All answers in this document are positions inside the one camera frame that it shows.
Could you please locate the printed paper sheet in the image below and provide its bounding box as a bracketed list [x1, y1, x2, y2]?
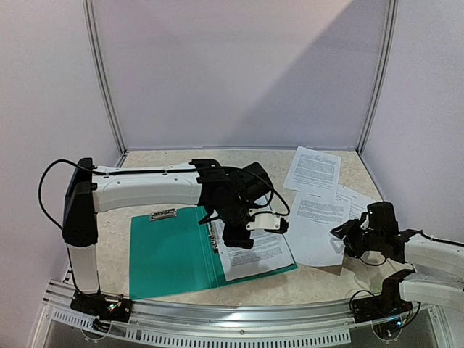
[286, 192, 349, 268]
[283, 146, 341, 199]
[213, 220, 297, 286]
[336, 184, 375, 219]

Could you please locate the green file folder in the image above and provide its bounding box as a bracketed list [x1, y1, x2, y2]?
[128, 206, 299, 300]

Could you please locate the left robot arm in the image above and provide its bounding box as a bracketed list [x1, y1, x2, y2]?
[62, 158, 281, 315]

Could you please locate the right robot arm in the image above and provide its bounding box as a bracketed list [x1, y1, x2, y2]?
[331, 202, 463, 322]

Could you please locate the folder spine metal clip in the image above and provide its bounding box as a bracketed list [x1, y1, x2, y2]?
[208, 221, 220, 254]

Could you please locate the folder cover metal clip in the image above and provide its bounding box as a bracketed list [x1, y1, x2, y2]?
[149, 208, 177, 222]

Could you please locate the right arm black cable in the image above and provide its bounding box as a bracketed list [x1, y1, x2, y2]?
[357, 228, 464, 265]

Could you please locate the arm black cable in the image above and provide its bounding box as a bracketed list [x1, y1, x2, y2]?
[38, 158, 291, 233]
[357, 228, 464, 265]

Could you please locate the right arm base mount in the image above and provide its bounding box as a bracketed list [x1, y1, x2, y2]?
[349, 290, 421, 327]

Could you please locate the aluminium front rail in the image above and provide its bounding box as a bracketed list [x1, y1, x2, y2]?
[32, 281, 449, 347]

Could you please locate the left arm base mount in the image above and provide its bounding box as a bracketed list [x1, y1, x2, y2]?
[70, 291, 133, 323]

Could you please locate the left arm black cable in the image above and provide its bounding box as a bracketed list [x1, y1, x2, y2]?
[38, 158, 291, 233]

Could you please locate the right aluminium frame post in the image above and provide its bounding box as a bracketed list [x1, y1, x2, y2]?
[356, 0, 399, 157]

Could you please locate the aluminium frame post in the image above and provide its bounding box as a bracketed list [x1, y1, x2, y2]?
[83, 0, 128, 157]
[356, 0, 399, 157]

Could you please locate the left aluminium frame post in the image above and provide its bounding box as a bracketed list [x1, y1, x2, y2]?
[83, 0, 128, 157]

